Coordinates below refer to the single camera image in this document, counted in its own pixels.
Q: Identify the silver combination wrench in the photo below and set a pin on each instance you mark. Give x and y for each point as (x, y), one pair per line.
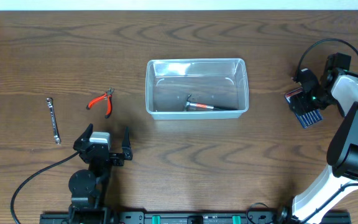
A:
(56, 135)

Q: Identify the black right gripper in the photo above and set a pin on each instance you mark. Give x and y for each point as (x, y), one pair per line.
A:
(304, 103)

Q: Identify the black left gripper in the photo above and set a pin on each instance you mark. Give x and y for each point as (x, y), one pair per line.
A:
(105, 156)

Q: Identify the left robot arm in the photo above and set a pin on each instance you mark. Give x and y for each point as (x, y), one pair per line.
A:
(88, 187)

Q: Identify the clear plastic container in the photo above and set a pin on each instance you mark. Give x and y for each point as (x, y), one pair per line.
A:
(211, 81)

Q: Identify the blue precision screwdriver set case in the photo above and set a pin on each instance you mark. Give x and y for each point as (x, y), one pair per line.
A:
(306, 113)

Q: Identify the claw hammer orange handle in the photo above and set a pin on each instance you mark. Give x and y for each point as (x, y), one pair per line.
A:
(189, 104)

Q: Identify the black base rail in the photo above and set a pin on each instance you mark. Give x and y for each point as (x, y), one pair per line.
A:
(187, 218)

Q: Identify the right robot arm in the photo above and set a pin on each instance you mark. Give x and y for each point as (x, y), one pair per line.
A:
(338, 86)

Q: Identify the red black handled pliers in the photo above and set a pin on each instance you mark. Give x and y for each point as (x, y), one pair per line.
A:
(106, 96)

